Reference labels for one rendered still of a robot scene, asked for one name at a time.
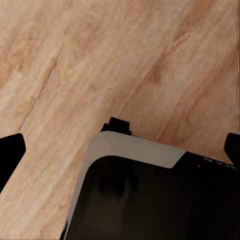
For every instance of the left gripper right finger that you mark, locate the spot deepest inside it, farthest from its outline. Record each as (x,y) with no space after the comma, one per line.
(232,149)

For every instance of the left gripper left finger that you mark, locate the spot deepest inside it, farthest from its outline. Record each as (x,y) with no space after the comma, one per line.
(12,150)

